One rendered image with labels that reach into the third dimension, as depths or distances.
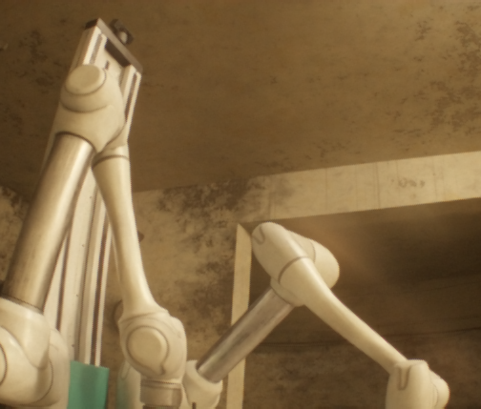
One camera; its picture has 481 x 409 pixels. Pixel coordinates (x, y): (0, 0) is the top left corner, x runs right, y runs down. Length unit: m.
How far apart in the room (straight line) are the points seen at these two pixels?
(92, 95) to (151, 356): 0.53
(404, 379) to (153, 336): 0.53
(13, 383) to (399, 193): 4.43
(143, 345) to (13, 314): 0.26
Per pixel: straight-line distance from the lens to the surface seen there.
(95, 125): 1.05
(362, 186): 5.04
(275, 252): 1.27
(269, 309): 1.46
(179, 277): 5.41
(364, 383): 9.97
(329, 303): 1.19
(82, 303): 1.56
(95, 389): 1.50
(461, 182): 4.96
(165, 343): 0.86
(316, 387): 10.17
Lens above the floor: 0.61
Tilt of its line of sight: 23 degrees up
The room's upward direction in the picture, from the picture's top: 3 degrees clockwise
